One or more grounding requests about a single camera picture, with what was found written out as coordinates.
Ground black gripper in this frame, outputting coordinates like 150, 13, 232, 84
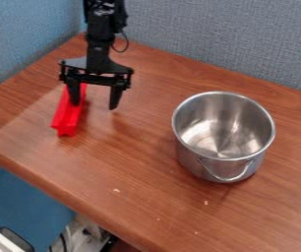
58, 36, 133, 110

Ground red plastic block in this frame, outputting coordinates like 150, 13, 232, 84
50, 84, 86, 137

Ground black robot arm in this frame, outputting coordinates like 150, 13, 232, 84
58, 0, 133, 110

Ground white items under table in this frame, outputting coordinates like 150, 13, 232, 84
46, 215, 112, 252

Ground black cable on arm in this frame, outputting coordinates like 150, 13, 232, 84
110, 29, 130, 53

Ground metal pot with handle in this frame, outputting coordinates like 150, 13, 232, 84
172, 91, 275, 183

